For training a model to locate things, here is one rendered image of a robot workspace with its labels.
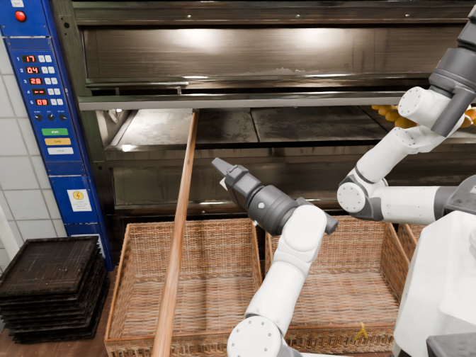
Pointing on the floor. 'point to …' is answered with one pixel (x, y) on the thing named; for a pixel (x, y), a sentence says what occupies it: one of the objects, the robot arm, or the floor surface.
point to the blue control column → (8, 12)
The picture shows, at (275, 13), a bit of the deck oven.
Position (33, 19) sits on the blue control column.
